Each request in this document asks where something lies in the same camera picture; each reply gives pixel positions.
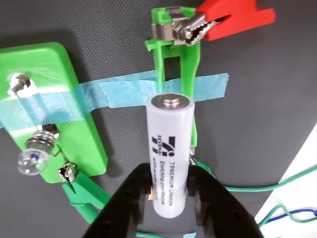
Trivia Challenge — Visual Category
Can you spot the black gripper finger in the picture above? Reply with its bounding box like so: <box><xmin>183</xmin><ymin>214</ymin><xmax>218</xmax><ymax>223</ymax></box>
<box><xmin>187</xmin><ymin>165</ymin><xmax>264</xmax><ymax>238</ymax></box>
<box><xmin>83</xmin><ymin>163</ymin><xmax>153</xmax><ymax>238</ymax></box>

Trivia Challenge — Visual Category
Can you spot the white AA battery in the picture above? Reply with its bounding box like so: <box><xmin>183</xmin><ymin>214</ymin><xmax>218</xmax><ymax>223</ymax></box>
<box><xmin>145</xmin><ymin>93</ymin><xmax>196</xmax><ymax>219</ymax></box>

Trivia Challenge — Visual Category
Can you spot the green battery holder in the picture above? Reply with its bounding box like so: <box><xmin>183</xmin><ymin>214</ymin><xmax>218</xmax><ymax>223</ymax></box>
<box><xmin>144</xmin><ymin>6</ymin><xmax>202</xmax><ymax>159</ymax></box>

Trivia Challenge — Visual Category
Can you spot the green bulb holder board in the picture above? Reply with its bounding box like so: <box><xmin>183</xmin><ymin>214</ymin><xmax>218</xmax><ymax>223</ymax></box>
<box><xmin>0</xmin><ymin>42</ymin><xmax>109</xmax><ymax>184</ymax></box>

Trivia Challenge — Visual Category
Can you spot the red alligator clip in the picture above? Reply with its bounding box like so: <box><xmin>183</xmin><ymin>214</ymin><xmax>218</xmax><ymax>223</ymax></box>
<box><xmin>172</xmin><ymin>0</ymin><xmax>276</xmax><ymax>47</ymax></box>

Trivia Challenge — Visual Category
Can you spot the small clear light bulb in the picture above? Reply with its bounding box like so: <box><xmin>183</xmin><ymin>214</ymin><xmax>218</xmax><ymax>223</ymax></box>
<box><xmin>16</xmin><ymin>131</ymin><xmax>60</xmax><ymax>176</ymax></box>

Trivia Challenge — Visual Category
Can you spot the dark grey work mat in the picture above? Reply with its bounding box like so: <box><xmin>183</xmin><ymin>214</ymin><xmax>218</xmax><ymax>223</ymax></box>
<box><xmin>0</xmin><ymin>0</ymin><xmax>317</xmax><ymax>238</ymax></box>

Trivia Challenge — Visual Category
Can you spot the blue masking tape strip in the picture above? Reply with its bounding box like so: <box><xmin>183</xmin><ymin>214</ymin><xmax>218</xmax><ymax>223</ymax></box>
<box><xmin>0</xmin><ymin>80</ymin><xmax>111</xmax><ymax>131</ymax></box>
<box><xmin>99</xmin><ymin>70</ymin><xmax>230</xmax><ymax>109</ymax></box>

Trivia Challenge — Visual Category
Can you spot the green cable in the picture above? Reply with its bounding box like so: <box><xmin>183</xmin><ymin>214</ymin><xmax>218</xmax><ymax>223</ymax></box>
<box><xmin>224</xmin><ymin>166</ymin><xmax>317</xmax><ymax>193</ymax></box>
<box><xmin>137</xmin><ymin>204</ymin><xmax>317</xmax><ymax>238</ymax></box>

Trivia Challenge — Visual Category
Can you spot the blue cable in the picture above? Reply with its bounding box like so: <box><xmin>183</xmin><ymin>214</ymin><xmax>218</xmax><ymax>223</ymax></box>
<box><xmin>268</xmin><ymin>209</ymin><xmax>317</xmax><ymax>223</ymax></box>

